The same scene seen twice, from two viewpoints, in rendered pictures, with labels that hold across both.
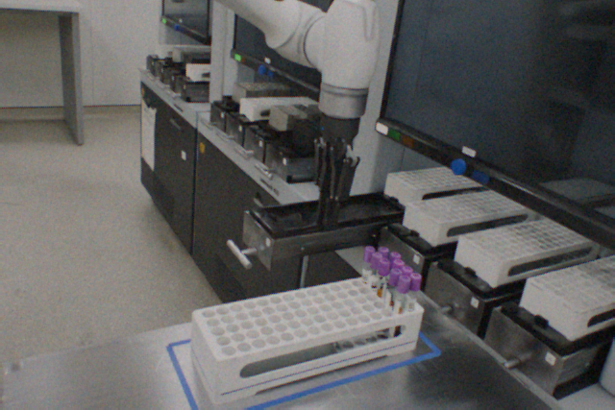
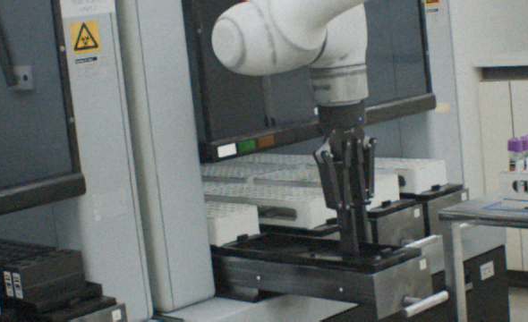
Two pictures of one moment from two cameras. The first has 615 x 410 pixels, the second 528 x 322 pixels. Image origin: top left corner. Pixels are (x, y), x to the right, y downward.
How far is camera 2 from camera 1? 2.25 m
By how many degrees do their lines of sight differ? 98
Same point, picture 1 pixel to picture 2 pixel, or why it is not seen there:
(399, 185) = (239, 216)
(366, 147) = (186, 202)
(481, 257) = (387, 183)
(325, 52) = (358, 28)
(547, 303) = (431, 173)
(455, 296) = (403, 225)
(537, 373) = not seen: hidden behind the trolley
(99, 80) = not seen: outside the picture
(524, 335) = (448, 199)
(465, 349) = not seen: hidden behind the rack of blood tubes
